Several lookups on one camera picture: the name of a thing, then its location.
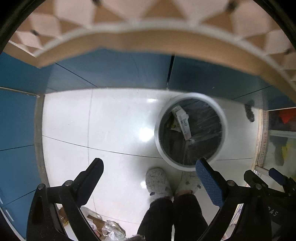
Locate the white round trash bin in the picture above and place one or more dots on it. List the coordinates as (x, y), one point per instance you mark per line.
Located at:
(208, 126)

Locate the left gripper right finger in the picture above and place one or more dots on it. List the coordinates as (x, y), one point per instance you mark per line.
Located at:
(214, 183)

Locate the checkered white tablecloth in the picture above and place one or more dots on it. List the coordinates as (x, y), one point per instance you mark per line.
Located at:
(256, 37)

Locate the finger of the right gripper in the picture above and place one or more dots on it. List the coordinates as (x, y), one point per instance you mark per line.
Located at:
(279, 177)
(253, 180)

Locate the long white carton box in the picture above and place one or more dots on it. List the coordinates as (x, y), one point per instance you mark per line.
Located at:
(183, 120)

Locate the person's dark trouser legs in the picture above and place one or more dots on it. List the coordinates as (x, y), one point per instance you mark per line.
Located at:
(181, 218)

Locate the grey fluffy right slipper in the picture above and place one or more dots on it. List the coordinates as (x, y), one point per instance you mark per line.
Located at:
(189, 184)

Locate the grey fluffy slipper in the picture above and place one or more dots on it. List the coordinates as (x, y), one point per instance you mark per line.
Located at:
(189, 184)
(157, 184)

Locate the grey fluffy left slipper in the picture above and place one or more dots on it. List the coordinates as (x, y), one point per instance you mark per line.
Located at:
(157, 184)

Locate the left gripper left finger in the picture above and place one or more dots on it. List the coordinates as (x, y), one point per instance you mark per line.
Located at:
(80, 189)

